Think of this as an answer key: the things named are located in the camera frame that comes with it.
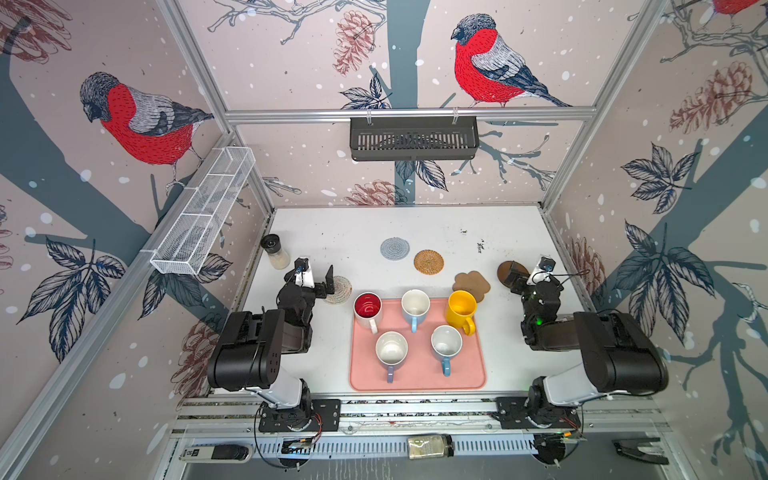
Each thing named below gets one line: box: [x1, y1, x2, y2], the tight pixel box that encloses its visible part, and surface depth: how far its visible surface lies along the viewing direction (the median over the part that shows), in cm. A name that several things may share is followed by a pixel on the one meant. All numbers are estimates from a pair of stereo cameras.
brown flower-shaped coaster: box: [452, 270, 491, 303], surface depth 100 cm
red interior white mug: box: [353, 291, 383, 335], surface depth 87 cm
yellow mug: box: [446, 290, 477, 336], surface depth 87 cm
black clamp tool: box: [611, 437, 669, 465], surface depth 70 cm
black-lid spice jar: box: [260, 234, 291, 270], surface depth 99 cm
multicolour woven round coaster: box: [325, 275, 353, 305], surface depth 99 cm
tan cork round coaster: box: [413, 249, 445, 276], surface depth 106 cm
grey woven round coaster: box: [380, 237, 410, 261], surface depth 109 cm
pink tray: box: [350, 298, 487, 391], surface depth 82 cm
